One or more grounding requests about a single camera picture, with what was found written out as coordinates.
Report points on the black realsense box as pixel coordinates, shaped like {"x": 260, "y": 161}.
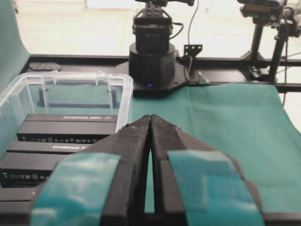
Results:
{"x": 66, "y": 128}
{"x": 27, "y": 164}
{"x": 15, "y": 206}

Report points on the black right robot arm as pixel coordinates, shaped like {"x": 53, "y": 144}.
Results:
{"x": 152, "y": 63}

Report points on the clear plastic storage case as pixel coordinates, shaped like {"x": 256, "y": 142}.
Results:
{"x": 62, "y": 93}

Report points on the black aluminium frame rail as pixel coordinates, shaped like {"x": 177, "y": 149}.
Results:
{"x": 196, "y": 72}

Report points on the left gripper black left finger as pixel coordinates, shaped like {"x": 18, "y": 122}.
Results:
{"x": 103, "y": 185}

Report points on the black camera stand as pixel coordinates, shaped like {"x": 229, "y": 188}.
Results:
{"x": 275, "y": 21}

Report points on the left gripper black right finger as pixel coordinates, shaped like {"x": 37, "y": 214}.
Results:
{"x": 197, "y": 185}

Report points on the green table cloth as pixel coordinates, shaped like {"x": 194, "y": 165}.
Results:
{"x": 247, "y": 123}

